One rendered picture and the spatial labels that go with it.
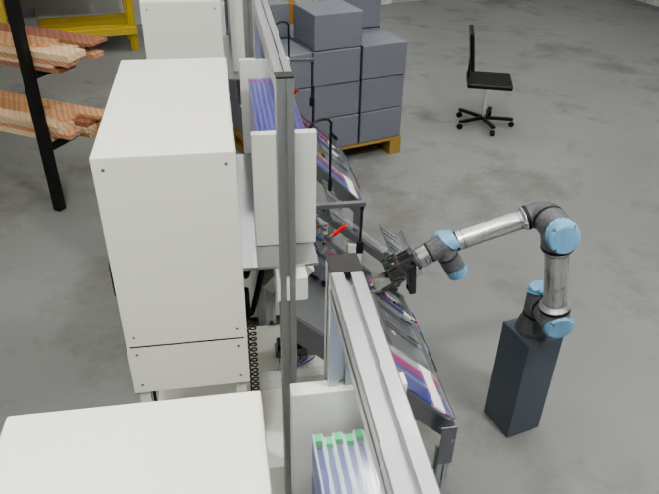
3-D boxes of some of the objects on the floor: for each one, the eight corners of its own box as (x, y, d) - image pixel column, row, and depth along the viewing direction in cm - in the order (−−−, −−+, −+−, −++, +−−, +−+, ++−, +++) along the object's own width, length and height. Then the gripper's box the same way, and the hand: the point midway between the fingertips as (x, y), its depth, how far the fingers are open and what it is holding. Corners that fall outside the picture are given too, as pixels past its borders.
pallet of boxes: (354, 119, 616) (360, -17, 551) (399, 152, 556) (412, 5, 491) (231, 139, 571) (222, -5, 505) (266, 178, 511) (260, 21, 446)
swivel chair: (490, 111, 639) (504, 21, 592) (523, 132, 597) (541, 36, 550) (440, 118, 622) (451, 24, 575) (471, 140, 580) (485, 42, 533)
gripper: (407, 241, 238) (356, 271, 242) (415, 257, 230) (362, 287, 233) (418, 258, 243) (368, 286, 246) (426, 273, 235) (374, 303, 238)
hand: (372, 290), depth 241 cm, fingers closed, pressing on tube
